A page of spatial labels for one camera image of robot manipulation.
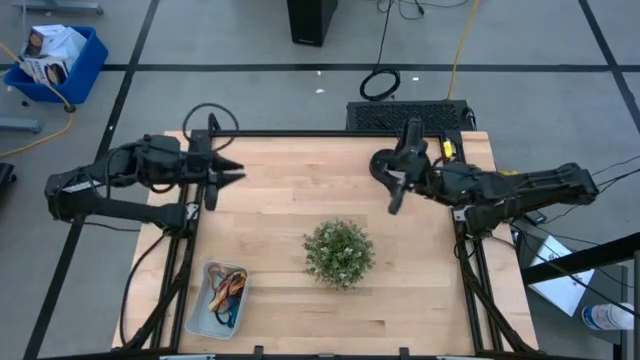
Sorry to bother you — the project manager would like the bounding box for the black thin cable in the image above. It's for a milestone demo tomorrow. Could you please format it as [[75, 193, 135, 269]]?
[[589, 154, 640, 181]]

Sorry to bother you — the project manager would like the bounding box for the translucent white plastic bin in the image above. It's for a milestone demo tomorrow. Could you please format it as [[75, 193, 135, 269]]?
[[184, 259, 253, 341]]

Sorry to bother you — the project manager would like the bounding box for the black mesh computer case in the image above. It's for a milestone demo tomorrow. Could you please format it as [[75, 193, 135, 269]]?
[[345, 99, 477, 133]]

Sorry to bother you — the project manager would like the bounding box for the black desk lamp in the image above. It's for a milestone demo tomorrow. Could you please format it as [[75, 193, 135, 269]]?
[[368, 116, 432, 189]]

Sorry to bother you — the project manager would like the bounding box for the blue wide rubber band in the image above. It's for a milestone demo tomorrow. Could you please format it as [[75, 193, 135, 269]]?
[[222, 304, 241, 330]]

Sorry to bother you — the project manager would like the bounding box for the black long cable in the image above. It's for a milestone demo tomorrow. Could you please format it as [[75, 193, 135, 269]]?
[[118, 232, 169, 347]]

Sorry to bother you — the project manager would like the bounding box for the black power strip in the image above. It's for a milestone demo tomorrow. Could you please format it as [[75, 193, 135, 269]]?
[[519, 209, 548, 226]]

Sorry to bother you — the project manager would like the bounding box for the printed cardboard box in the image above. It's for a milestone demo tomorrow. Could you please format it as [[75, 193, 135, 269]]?
[[20, 55, 70, 87]]

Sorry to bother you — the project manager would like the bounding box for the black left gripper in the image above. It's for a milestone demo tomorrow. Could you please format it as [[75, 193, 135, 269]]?
[[185, 133, 248, 212]]

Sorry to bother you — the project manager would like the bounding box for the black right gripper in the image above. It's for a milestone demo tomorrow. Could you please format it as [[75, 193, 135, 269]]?
[[373, 144, 441, 217]]

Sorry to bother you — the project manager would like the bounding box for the grey metal post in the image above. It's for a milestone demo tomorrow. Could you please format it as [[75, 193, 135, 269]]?
[[630, 249, 640, 360]]

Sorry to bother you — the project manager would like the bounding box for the green plant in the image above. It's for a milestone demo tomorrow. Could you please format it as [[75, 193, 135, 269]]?
[[301, 217, 377, 292]]

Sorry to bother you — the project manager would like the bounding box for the blue plastic crate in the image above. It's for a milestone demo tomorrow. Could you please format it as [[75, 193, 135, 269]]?
[[3, 24, 110, 106]]

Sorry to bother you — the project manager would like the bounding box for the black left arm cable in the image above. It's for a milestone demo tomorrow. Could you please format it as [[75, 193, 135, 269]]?
[[99, 102, 241, 196]]

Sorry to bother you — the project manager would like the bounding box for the yellow power cord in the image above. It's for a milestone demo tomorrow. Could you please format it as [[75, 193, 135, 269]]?
[[445, 0, 482, 102]]

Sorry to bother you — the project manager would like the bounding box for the white cardboard box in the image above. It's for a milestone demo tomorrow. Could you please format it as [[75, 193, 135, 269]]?
[[22, 23, 89, 72]]

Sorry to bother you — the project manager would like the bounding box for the clear plastic water bottle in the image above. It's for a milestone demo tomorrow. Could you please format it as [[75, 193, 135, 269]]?
[[580, 301, 637, 332]]

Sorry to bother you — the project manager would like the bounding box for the grey metal stand foot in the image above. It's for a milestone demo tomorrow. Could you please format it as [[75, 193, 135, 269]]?
[[12, 0, 105, 16]]

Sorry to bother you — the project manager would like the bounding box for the black computer tower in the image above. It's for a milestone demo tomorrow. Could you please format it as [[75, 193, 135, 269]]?
[[285, 0, 340, 48]]

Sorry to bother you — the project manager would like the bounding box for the yellow cable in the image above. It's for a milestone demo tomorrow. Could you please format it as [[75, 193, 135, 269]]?
[[0, 41, 77, 159]]

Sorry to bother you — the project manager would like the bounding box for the black coiled cable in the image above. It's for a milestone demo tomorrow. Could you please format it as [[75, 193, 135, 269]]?
[[358, 0, 402, 103]]

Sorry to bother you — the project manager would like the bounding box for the black aluminium table frame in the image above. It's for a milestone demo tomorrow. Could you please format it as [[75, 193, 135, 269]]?
[[112, 112, 539, 357]]

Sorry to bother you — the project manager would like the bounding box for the grey metal bar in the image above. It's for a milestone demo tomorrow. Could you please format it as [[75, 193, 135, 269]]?
[[0, 116, 42, 135]]

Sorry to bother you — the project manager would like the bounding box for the white flat box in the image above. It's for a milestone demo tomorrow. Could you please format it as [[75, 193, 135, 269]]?
[[527, 234, 596, 318]]

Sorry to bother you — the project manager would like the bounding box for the black metal beam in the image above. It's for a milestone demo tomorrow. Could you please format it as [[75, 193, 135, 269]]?
[[519, 231, 640, 287]]

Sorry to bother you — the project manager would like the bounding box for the tan wide rubber band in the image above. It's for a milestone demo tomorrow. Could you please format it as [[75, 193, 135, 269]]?
[[208, 272, 236, 314]]

